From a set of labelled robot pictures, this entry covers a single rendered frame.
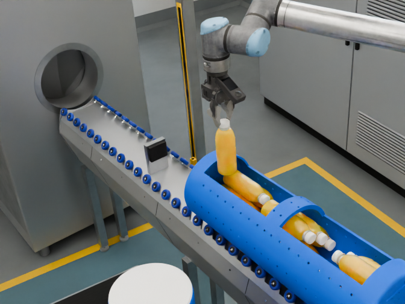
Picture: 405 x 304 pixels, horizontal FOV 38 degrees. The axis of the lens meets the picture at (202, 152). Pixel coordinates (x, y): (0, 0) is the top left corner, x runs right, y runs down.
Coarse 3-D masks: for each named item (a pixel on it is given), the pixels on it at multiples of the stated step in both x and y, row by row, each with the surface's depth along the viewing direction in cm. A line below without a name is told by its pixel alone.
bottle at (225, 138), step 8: (224, 128) 208; (216, 136) 210; (224, 136) 209; (232, 136) 210; (216, 144) 212; (224, 144) 210; (232, 144) 211; (216, 152) 214; (224, 152) 212; (232, 152) 212; (224, 160) 214; (232, 160) 214; (224, 168) 216; (232, 168) 216
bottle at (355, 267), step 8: (344, 256) 182; (352, 256) 181; (344, 264) 180; (352, 264) 178; (360, 264) 177; (368, 264) 178; (344, 272) 180; (352, 272) 177; (360, 272) 176; (368, 272) 175; (360, 280) 175
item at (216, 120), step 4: (216, 108) 203; (220, 108) 204; (208, 112) 208; (216, 112) 204; (220, 112) 205; (212, 116) 205; (216, 116) 205; (220, 116) 206; (216, 120) 205; (216, 124) 207; (220, 124) 207
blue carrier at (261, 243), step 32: (192, 192) 223; (224, 192) 211; (288, 192) 218; (224, 224) 210; (256, 224) 198; (320, 224) 211; (256, 256) 200; (288, 256) 187; (320, 256) 180; (384, 256) 189; (288, 288) 194; (320, 288) 178; (352, 288) 170; (384, 288) 166
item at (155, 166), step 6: (162, 138) 267; (144, 144) 264; (150, 144) 263; (156, 144) 264; (162, 144) 265; (150, 150) 262; (156, 150) 264; (162, 150) 266; (150, 156) 264; (156, 156) 266; (162, 156) 268; (150, 162) 267; (156, 162) 269; (162, 162) 272; (150, 168) 269; (156, 168) 271; (162, 168) 273; (150, 174) 270
